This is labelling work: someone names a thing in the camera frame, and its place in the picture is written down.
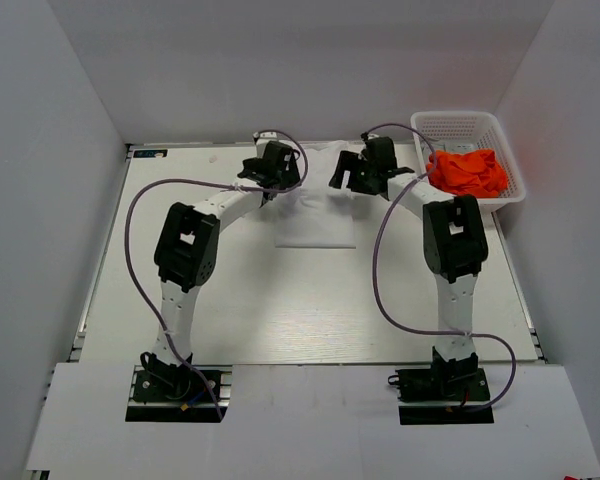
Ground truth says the white t shirt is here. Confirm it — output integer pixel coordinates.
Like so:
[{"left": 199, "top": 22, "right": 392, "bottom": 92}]
[{"left": 275, "top": 141, "right": 356, "bottom": 249}]

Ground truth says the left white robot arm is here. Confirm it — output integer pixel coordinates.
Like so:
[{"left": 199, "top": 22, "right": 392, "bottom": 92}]
[{"left": 141, "top": 140, "right": 301, "bottom": 399}]

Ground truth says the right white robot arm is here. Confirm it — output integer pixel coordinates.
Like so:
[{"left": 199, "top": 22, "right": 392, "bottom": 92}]
[{"left": 329, "top": 137, "right": 488, "bottom": 399}]

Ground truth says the white plastic basket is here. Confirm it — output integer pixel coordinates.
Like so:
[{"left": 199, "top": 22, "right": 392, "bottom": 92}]
[{"left": 410, "top": 111, "right": 526, "bottom": 214}]

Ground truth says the orange t shirt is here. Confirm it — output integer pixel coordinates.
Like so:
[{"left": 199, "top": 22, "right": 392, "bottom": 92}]
[{"left": 426, "top": 149, "right": 509, "bottom": 198}]

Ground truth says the blue table label sticker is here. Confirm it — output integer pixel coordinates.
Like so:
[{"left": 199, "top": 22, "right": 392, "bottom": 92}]
[{"left": 133, "top": 149, "right": 168, "bottom": 159}]

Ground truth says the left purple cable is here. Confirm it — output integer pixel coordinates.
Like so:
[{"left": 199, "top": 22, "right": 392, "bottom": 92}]
[{"left": 124, "top": 129, "right": 310, "bottom": 421}]

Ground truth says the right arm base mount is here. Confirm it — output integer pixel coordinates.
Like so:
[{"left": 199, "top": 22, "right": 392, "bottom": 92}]
[{"left": 387, "top": 368, "right": 494, "bottom": 426}]

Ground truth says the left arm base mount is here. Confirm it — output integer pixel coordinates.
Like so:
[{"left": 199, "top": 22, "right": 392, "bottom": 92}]
[{"left": 125, "top": 366, "right": 222, "bottom": 424}]

